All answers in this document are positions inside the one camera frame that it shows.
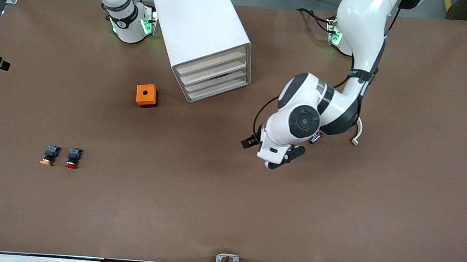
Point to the white plastic drawer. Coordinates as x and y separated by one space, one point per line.
196 75
195 84
197 65
197 93

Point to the orange mushroom push button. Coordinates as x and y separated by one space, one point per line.
50 153

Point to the red mushroom push button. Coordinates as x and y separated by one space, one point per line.
73 155

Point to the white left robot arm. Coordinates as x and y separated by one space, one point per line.
356 20

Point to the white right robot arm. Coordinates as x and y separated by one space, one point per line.
129 29

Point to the white drawer cabinet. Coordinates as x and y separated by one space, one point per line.
200 22

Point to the small silver connector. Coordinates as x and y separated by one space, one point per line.
315 139

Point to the white curved plastic bracket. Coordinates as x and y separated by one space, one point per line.
358 131

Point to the orange button enclosure box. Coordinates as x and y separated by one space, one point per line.
145 94

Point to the grey metal bracket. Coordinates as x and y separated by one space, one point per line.
227 260

